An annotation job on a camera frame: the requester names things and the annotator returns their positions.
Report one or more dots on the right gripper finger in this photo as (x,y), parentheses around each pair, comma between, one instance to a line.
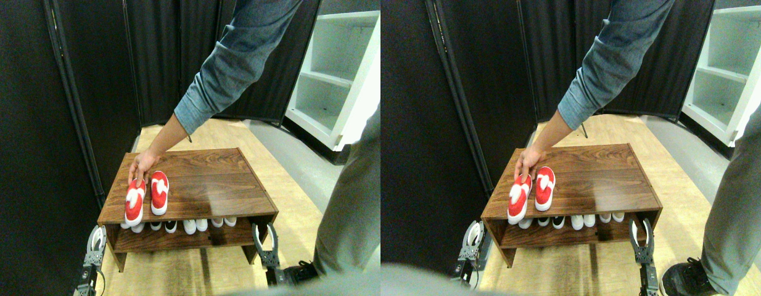
(260,250)
(650,246)
(636,246)
(275,250)

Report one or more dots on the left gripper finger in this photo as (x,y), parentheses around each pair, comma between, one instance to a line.
(105,239)
(467,251)
(90,256)
(482,235)

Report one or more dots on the black and white shoe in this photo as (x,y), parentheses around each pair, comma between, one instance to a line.
(558,222)
(171,227)

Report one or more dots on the red shoe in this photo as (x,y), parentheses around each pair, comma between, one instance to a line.
(544,189)
(134,206)
(519,200)
(160,192)

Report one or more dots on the brown shoe rack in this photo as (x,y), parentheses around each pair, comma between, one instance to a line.
(593,182)
(201,185)

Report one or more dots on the person's legs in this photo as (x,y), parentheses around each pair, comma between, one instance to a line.
(744,203)
(349,216)

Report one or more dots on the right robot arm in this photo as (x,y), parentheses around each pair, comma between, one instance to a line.
(651,289)

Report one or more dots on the white shelf unit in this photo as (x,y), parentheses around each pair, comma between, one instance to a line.
(331,55)
(735,49)

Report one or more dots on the black curtain stand pole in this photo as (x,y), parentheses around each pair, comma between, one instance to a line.
(457,92)
(76,105)

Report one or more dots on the person's hand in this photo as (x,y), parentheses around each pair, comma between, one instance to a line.
(144,163)
(530,159)

